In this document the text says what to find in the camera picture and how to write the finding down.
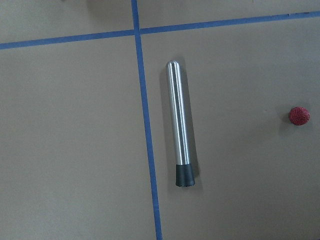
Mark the steel muddler black tip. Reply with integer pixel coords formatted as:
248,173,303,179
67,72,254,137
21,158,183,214
166,60,195,187

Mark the red strawberry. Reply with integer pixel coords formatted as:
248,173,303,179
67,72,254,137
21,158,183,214
288,106,311,126

